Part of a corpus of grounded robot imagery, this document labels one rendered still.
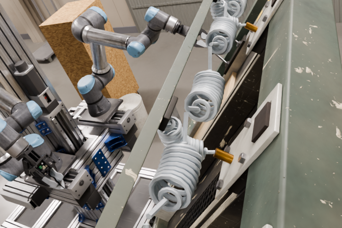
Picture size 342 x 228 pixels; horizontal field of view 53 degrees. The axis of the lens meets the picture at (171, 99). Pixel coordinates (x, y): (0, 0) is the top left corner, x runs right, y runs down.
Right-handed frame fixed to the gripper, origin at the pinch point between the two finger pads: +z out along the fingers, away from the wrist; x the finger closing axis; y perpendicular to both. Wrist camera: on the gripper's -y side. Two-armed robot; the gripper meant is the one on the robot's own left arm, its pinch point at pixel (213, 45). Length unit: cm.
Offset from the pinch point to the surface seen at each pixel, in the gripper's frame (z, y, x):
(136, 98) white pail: -32, 178, 57
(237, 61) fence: 11.6, -14.1, 3.4
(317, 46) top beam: 8, -106, 7
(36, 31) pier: -279, 498, 59
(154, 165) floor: 12, 145, 102
